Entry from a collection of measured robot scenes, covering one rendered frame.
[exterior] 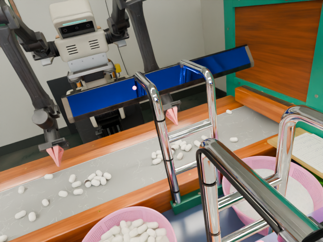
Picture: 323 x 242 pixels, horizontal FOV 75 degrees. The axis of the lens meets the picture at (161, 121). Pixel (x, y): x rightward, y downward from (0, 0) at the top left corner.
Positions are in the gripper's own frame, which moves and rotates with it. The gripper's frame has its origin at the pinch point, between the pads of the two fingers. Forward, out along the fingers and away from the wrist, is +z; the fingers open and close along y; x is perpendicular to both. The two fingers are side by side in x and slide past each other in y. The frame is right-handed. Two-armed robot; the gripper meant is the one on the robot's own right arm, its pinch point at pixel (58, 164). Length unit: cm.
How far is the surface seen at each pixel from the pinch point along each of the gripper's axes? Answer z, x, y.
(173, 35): -154, 122, 131
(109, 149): -1.8, 9.2, 20.0
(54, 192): 9.9, 1.0, -3.8
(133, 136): -4.2, 9.3, 32.1
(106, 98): -4.9, -31.9, 25.7
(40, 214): 16.5, -4.8, -7.5
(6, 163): -74, 176, -107
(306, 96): 13, -25, 93
